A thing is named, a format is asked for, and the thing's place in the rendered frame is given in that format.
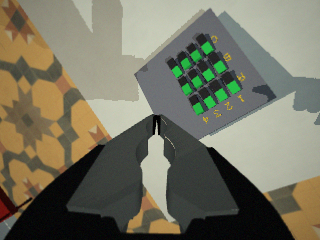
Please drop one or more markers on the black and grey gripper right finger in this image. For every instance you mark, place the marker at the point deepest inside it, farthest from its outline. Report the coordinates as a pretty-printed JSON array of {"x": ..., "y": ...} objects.
[{"x": 201, "y": 183}]

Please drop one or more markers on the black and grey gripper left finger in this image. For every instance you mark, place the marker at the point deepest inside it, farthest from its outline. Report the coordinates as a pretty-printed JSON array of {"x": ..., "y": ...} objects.
[{"x": 107, "y": 181}]

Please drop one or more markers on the grey switch panel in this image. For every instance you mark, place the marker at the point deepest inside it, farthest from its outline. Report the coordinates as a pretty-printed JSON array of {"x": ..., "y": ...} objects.
[{"x": 225, "y": 87}]

